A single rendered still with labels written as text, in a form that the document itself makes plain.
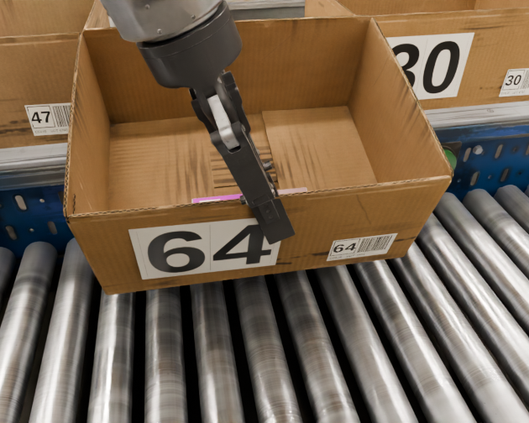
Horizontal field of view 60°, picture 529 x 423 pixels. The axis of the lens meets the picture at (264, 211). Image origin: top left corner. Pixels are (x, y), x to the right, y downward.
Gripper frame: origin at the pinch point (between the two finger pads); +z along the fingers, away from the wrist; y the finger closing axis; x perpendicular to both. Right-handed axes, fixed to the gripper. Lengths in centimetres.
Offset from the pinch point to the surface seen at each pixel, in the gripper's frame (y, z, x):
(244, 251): -1.5, 5.6, -4.7
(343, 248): -2.1, 11.9, 5.9
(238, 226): 0.1, 0.4, -3.7
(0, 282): -17.9, 7.8, -42.7
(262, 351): 2.3, 19.1, -8.3
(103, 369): 1.2, 12.4, -26.6
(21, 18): -60, -16, -31
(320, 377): 7.2, 21.3, -2.5
